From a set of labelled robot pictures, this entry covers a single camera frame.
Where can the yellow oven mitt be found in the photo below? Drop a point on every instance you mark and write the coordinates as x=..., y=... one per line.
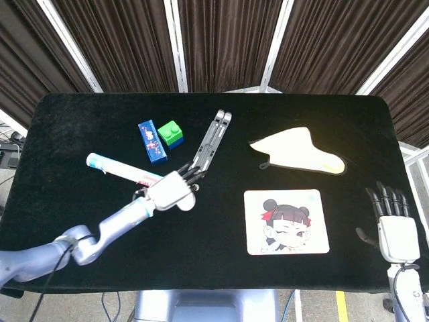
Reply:
x=295, y=147

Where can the black folding laptop stand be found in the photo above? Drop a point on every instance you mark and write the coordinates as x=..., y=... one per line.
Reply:
x=211, y=139

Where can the black velvet tablecloth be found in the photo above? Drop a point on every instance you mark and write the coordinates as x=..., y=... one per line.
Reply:
x=201, y=251

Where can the green building block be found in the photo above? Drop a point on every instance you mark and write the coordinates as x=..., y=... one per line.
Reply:
x=170, y=132

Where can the blue printed carton box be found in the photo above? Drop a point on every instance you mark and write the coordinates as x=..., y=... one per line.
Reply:
x=152, y=142

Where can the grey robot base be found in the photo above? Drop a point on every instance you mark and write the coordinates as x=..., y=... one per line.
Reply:
x=207, y=307

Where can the brown pleated curtain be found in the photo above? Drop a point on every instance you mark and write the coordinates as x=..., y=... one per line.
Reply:
x=30, y=60
x=228, y=43
x=338, y=43
x=124, y=43
x=409, y=100

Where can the black floor equipment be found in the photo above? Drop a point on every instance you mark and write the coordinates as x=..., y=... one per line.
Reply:
x=8, y=157

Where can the white aluminium frame post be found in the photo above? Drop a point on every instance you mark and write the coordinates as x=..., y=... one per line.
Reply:
x=392, y=53
x=70, y=43
x=276, y=43
x=177, y=50
x=11, y=122

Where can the white computer mouse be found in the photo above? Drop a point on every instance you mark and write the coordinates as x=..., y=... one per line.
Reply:
x=187, y=204

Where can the aluminium side frame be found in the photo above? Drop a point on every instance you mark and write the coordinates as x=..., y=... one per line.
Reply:
x=417, y=161

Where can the cartoon girl mouse pad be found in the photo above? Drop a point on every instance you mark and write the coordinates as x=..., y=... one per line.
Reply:
x=285, y=198

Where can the white toothpaste tube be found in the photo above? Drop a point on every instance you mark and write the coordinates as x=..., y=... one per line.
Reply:
x=120, y=169

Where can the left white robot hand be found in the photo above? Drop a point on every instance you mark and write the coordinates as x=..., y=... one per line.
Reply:
x=167, y=192

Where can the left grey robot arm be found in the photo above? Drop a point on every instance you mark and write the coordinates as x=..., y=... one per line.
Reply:
x=110, y=224

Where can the blue building block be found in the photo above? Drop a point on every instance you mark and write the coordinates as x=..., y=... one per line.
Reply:
x=176, y=143

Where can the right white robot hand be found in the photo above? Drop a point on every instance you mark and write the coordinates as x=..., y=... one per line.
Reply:
x=399, y=238

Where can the yellow floor tape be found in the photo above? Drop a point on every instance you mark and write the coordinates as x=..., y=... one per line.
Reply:
x=342, y=307

